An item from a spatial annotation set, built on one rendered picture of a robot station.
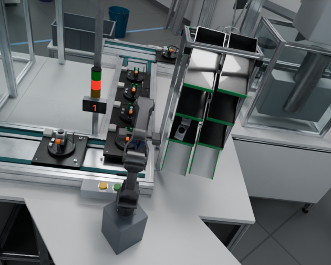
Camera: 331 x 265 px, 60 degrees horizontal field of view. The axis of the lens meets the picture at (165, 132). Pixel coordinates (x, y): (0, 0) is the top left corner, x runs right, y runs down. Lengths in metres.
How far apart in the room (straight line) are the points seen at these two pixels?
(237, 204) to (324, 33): 1.20
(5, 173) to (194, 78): 1.02
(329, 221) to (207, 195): 1.86
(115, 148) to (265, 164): 1.33
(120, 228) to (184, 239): 0.39
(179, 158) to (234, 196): 0.42
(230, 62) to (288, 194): 1.77
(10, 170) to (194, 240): 0.96
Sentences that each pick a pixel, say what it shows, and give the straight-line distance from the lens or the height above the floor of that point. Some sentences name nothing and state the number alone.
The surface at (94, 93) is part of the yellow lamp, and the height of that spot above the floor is 1.29.
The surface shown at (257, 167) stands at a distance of 2.50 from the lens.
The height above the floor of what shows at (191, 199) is 0.86.
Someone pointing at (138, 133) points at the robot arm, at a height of 1.49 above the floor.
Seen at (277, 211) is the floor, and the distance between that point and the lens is 3.06.
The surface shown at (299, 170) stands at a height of 0.58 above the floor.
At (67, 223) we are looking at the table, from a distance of 1.48.
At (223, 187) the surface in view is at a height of 0.86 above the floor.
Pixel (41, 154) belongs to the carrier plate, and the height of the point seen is 0.97.
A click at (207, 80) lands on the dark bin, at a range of 1.27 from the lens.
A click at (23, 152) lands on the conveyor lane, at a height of 0.92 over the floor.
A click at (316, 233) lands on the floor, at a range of 3.13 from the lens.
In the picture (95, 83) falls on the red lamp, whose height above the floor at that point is 1.35.
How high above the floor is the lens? 2.12
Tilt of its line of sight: 40 degrees down
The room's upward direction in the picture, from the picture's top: 14 degrees clockwise
